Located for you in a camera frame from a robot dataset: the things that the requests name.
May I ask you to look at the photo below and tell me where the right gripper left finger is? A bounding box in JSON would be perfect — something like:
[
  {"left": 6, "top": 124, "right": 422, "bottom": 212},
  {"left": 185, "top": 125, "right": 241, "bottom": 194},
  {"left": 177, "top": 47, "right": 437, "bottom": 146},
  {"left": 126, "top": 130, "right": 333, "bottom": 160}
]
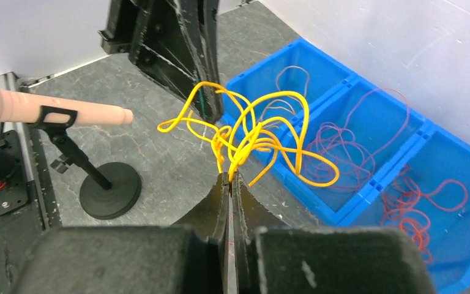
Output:
[{"left": 10, "top": 173, "right": 229, "bottom": 293}]

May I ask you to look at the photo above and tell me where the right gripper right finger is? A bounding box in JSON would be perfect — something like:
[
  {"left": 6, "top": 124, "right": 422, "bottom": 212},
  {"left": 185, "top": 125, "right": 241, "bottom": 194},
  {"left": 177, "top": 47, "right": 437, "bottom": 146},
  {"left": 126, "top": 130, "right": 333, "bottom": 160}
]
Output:
[{"left": 231, "top": 173, "right": 436, "bottom": 293}]

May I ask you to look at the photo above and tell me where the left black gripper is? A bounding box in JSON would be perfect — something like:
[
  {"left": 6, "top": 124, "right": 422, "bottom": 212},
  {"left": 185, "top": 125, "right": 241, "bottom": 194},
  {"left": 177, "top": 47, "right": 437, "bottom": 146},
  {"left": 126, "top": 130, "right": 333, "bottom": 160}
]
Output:
[{"left": 99, "top": 0, "right": 223, "bottom": 122}]

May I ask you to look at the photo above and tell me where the beige cable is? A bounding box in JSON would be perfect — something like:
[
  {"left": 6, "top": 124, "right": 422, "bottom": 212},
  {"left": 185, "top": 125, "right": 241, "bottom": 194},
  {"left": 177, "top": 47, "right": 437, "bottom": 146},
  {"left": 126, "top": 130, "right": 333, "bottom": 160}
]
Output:
[{"left": 257, "top": 64, "right": 312, "bottom": 130}]

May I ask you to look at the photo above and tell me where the yellow cable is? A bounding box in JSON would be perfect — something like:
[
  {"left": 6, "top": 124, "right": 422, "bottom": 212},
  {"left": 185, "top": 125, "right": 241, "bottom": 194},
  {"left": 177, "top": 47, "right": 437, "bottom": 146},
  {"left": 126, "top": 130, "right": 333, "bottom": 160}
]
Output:
[{"left": 157, "top": 81, "right": 340, "bottom": 188}]

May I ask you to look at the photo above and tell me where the orange cable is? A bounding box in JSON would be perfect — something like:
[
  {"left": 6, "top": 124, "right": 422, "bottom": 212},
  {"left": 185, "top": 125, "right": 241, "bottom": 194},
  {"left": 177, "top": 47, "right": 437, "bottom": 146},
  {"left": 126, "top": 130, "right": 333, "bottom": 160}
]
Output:
[{"left": 380, "top": 164, "right": 470, "bottom": 265}]

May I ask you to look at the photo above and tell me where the pink cable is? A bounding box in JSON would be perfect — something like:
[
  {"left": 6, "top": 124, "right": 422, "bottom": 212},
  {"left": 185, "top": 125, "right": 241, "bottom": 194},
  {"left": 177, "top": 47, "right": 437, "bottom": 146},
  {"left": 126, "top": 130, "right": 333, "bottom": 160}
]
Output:
[{"left": 302, "top": 87, "right": 411, "bottom": 194}]

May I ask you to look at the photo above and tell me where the pink microphone on black stand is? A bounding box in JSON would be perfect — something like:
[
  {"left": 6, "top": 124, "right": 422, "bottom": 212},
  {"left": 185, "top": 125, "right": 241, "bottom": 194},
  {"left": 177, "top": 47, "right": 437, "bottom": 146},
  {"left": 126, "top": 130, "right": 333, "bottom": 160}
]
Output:
[{"left": 0, "top": 80, "right": 143, "bottom": 221}]

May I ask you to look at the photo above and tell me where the left blue plastic bin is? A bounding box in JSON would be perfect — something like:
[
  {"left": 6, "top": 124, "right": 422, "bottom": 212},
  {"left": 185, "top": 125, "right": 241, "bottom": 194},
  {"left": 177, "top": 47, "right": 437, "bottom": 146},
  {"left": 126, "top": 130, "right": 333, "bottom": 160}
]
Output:
[{"left": 221, "top": 38, "right": 357, "bottom": 125}]

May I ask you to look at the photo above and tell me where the blue plastic bin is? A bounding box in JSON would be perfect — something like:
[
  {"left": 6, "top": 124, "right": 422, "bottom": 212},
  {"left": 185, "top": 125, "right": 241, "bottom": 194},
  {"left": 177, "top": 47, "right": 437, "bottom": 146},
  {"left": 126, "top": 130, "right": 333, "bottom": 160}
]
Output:
[
  {"left": 342, "top": 126, "right": 470, "bottom": 293},
  {"left": 221, "top": 38, "right": 357, "bottom": 125},
  {"left": 271, "top": 77, "right": 430, "bottom": 225}
]

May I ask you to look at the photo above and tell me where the middle blue plastic bin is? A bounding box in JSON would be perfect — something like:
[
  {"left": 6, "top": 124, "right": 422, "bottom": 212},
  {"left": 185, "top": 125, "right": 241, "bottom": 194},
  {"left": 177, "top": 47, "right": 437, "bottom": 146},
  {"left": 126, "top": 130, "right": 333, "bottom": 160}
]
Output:
[{"left": 271, "top": 77, "right": 430, "bottom": 225}]

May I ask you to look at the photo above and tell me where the right blue plastic bin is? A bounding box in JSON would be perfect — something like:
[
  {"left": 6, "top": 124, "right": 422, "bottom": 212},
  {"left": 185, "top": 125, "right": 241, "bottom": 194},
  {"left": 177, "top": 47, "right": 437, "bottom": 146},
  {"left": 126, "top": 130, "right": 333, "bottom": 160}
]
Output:
[{"left": 342, "top": 126, "right": 470, "bottom": 293}]

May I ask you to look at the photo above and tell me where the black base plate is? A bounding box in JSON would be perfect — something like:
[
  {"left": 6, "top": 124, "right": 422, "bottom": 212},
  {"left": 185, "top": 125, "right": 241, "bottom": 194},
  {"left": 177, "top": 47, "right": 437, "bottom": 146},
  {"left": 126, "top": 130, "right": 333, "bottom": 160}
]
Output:
[{"left": 0, "top": 121, "right": 53, "bottom": 294}]

